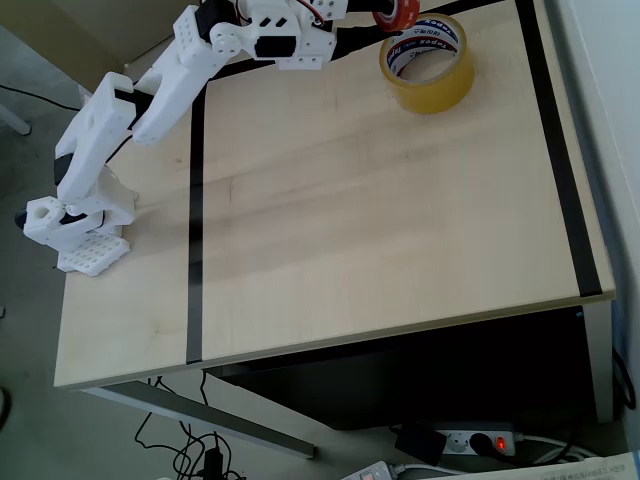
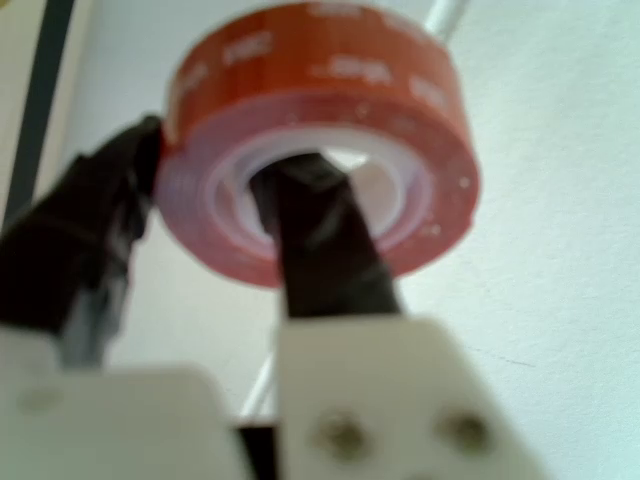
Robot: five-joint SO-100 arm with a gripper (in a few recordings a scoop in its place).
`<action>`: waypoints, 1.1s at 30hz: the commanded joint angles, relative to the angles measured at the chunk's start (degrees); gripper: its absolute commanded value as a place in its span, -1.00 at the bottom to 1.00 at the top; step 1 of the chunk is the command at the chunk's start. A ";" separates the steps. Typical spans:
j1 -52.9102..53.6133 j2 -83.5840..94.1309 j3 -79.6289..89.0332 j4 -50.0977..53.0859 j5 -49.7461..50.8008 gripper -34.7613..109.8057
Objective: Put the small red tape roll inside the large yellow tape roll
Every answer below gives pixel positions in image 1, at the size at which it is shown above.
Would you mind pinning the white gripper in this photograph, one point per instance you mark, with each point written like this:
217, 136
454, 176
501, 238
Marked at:
327, 26

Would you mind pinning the red tape roll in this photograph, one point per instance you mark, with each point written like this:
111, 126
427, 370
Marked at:
406, 15

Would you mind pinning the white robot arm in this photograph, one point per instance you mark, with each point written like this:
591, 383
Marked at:
170, 85

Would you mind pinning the yellow tape roll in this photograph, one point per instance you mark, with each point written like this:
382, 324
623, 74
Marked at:
435, 95

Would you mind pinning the brown cardboard box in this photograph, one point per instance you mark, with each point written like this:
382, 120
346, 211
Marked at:
75, 30

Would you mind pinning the white furniture leg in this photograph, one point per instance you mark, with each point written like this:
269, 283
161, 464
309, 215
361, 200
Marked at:
15, 122

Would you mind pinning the grey upright table leg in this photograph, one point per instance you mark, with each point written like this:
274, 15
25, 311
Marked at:
600, 360

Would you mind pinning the grey table leg bar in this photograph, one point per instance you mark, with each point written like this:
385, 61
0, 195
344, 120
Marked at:
210, 415

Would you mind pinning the black power adapter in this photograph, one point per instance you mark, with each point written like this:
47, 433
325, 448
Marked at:
420, 445

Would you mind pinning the black round plug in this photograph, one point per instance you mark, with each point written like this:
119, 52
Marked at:
481, 444

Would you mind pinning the printed paper sheet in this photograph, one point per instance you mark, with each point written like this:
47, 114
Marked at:
575, 470

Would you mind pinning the white power strip, red switch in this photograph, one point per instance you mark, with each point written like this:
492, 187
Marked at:
457, 442

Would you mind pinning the white power strip, orange switch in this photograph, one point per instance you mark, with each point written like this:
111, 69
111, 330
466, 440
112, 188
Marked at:
372, 472

